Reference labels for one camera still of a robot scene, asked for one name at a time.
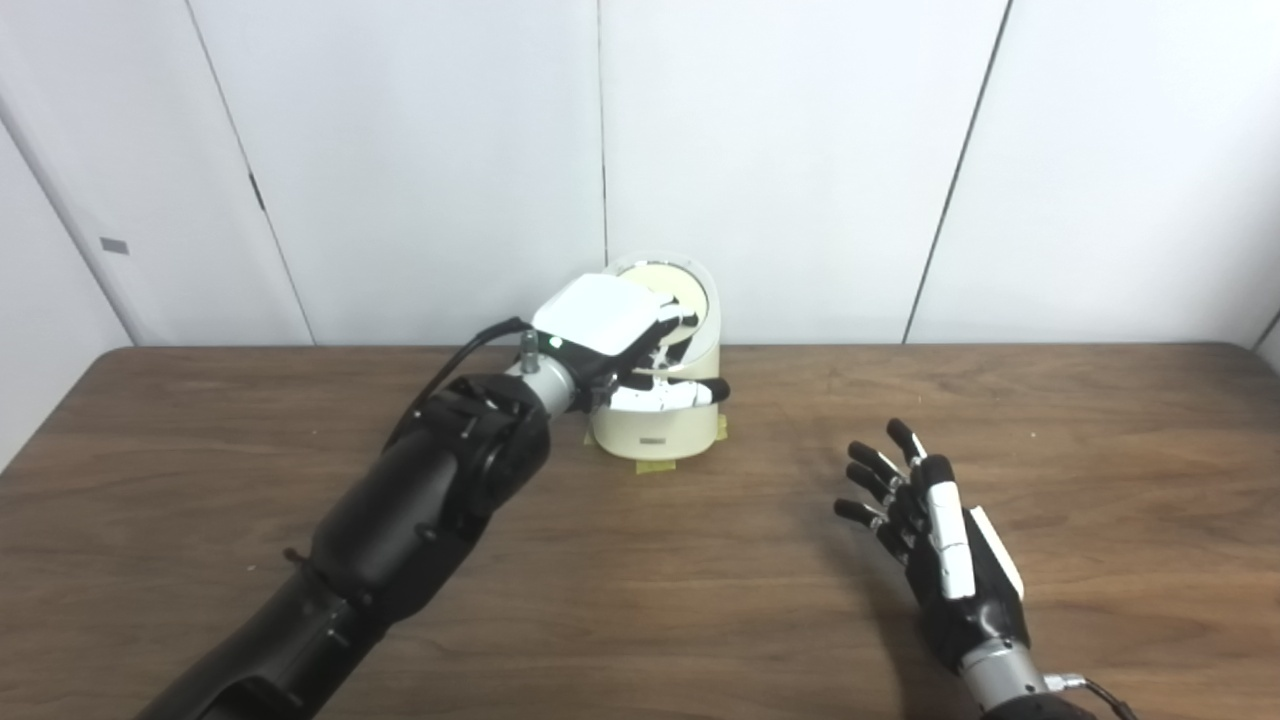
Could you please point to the round cream bin lid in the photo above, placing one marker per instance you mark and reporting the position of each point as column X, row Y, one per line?
column 672, row 275

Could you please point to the black wall panel hinge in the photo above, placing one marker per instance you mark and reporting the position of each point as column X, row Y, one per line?
column 257, row 191

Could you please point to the small gray wall tag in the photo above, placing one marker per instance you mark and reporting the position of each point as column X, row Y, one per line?
column 114, row 245

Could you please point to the cream-colored bin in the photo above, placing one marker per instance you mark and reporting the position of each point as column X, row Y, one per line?
column 660, row 432

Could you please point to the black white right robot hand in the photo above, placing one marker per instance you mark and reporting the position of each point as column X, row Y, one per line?
column 975, row 600

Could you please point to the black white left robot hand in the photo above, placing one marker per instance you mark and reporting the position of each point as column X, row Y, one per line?
column 600, row 315

